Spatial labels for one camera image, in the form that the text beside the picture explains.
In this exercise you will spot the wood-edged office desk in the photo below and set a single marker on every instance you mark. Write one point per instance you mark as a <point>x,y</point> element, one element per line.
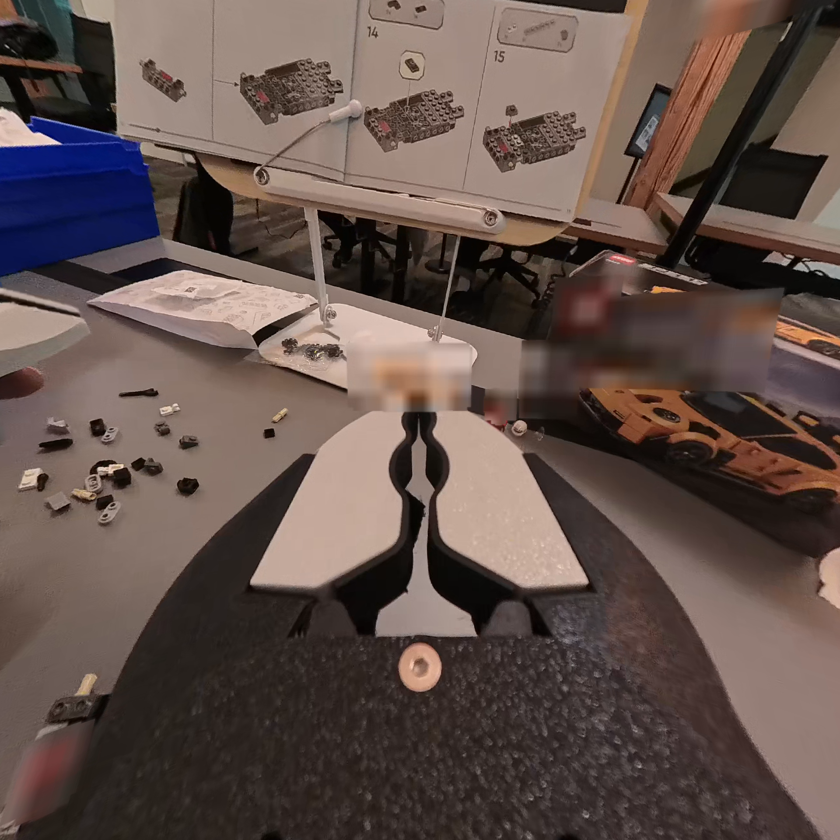
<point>754,229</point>
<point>39,65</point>
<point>617,226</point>

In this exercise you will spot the brick building instruction booklet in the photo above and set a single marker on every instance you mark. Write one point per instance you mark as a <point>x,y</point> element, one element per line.
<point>295,39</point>

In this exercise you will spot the black stand pole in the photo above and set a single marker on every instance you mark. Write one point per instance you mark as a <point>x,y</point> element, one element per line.
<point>741,131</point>

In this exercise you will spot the black bag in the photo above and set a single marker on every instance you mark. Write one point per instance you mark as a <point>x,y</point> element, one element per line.
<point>26,39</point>

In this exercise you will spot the black framed floor sign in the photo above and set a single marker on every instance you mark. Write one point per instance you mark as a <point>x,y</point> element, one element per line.
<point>646,121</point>

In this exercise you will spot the printed white paper bag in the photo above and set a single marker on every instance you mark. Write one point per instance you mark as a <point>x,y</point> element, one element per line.
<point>19,131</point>
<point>197,308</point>

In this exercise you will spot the black backpack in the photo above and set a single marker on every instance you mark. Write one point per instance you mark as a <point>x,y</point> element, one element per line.
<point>203,210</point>

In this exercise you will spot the person's left hand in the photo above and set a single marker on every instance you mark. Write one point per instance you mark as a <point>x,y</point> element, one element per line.
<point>19,384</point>

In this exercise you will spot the blue plastic bin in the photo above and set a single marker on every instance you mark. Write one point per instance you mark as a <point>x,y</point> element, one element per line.
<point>79,197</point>

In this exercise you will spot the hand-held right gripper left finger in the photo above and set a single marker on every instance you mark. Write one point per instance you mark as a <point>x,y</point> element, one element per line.
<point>334,518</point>

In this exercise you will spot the grey axle brick assembly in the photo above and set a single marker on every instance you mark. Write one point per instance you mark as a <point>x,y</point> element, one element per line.
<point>72,707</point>

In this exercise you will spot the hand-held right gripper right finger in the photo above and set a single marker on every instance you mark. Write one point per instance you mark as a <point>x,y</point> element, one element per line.
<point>505,518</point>

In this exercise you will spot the clear plastic parts bag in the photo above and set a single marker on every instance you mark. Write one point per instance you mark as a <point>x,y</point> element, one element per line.
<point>308,351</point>

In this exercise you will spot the black toy car box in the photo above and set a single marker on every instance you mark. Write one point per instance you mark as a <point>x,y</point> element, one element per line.
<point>722,446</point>

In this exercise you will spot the wooden timber post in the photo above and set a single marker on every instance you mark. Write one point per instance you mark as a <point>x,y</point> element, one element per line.
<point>689,118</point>

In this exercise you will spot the scattered small brick pieces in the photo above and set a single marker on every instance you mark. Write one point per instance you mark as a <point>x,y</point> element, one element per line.
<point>187,485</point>

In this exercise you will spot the dark backdrop board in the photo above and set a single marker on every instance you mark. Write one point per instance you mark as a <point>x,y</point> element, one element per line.
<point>610,5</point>

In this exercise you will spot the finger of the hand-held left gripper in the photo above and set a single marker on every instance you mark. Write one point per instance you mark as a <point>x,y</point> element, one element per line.
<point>33,338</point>

